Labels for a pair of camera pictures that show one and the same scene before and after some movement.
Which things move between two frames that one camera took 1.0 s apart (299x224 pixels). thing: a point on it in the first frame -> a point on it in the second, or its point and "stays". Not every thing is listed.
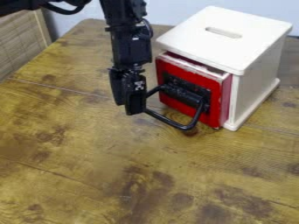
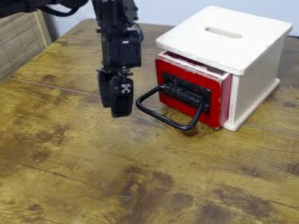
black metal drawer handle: x=180 y=94 stays
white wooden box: x=238 y=45 stays
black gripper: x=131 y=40 -> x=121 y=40
